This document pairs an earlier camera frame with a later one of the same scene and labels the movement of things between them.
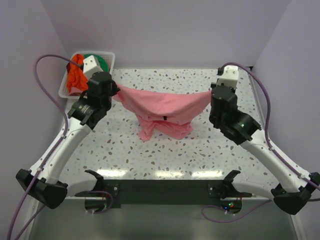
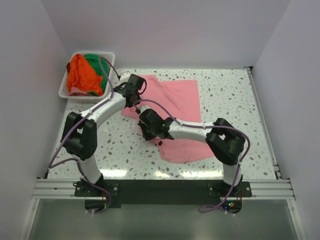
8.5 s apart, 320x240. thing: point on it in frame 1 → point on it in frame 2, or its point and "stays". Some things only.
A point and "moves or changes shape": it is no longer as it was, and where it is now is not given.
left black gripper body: x=108 y=103 → x=138 y=98
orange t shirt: x=76 y=77 stays
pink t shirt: x=166 y=115 moves or changes shape
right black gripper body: x=213 y=116 → x=149 y=133
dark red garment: x=68 y=66 stays
